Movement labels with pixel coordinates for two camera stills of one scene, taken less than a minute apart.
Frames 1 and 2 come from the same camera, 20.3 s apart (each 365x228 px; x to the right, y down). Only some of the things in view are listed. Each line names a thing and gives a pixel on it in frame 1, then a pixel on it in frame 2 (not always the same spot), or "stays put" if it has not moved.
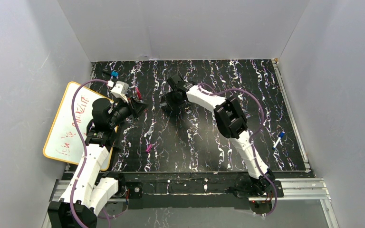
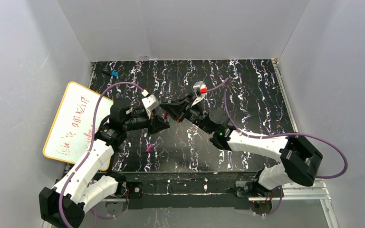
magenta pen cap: x=148 y=148 stays put
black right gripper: x=172 y=97 to x=185 y=110
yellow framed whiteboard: x=63 y=140 stays put
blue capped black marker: x=111 y=73 stays put
